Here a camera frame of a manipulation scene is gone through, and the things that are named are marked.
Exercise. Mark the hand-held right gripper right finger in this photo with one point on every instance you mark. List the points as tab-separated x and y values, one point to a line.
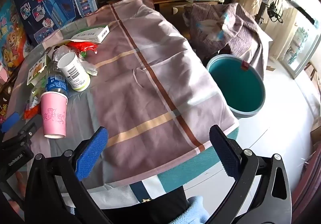
225	155

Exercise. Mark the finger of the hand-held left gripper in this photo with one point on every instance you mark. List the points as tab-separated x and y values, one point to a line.
25	131
10	120

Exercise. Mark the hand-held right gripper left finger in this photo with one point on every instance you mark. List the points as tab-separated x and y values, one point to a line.
91	153

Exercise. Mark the pink paper cup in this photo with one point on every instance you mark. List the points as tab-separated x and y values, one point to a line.
54	116

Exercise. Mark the blue label plastic bottle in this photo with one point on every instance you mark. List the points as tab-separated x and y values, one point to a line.
56	85

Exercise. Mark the yellow green label packet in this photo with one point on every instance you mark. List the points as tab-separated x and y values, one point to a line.
36	69

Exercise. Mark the teal round bin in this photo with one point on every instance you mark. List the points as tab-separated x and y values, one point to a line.
235	86

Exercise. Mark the white barcode canister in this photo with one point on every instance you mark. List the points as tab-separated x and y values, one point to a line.
75	73

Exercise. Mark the clear plastic bag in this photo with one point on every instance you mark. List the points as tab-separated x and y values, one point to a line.
90	68
61	52

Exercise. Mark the red plastic bag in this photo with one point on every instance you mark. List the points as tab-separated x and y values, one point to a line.
82	45

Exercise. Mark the white medicine box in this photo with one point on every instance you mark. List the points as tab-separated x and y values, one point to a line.
92	34

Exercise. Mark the dark colourful toy box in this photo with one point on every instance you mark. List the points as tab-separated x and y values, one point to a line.
5	111

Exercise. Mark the light blue fuzzy slipper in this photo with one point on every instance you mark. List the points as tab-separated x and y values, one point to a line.
198	209

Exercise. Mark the cartoon puppy toy pack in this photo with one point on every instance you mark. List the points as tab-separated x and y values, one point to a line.
12	43

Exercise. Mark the person's black trouser leg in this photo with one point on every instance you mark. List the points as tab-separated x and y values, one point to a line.
150	209

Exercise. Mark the plaid mauve tablecloth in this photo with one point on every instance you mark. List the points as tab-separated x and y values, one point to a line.
150	88

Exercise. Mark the plain mauve sheet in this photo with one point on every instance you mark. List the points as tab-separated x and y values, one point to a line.
262	48

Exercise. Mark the small wooden stool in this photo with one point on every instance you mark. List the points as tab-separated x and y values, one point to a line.
312	71

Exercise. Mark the dark blue toy box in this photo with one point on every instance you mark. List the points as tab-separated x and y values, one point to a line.
50	1

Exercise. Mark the white framed glass door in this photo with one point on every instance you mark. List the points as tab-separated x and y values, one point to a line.
301	46

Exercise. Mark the brown cardboard box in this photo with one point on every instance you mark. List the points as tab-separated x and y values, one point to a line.
165	7

